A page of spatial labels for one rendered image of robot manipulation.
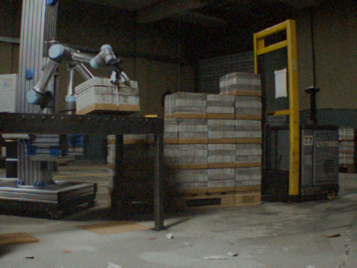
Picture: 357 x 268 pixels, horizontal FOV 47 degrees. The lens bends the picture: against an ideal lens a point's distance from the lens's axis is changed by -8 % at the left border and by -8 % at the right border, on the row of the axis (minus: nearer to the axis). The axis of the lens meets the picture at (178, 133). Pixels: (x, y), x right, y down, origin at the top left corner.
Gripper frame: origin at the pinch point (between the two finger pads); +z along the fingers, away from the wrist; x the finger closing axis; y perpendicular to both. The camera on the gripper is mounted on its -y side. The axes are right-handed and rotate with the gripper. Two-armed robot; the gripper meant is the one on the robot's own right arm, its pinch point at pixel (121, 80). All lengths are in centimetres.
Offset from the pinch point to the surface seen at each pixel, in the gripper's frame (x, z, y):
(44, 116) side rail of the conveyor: 64, 28, 4
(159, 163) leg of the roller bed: -23, 53, 24
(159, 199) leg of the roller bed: -23, 74, 38
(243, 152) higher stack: -156, 31, 54
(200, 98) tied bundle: -115, -20, 38
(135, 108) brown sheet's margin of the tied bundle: -14.7, 12.7, 13.9
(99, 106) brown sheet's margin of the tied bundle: 15.1, 12.1, 13.4
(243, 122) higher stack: -156, 7, 38
